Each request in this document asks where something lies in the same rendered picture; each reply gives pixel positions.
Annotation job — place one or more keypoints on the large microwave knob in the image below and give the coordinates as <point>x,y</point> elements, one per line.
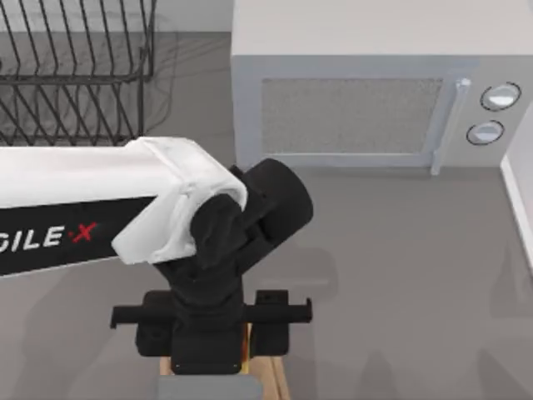
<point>500,96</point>

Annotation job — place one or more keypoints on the small microwave knob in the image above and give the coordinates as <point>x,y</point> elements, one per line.
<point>485,132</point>

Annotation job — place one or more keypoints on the microwave oven door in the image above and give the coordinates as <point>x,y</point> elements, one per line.
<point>354,116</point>

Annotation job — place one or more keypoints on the pale microwave oven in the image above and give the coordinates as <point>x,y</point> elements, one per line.
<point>375,33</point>

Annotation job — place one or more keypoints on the pale wooden board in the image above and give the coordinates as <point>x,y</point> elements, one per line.
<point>266,377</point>

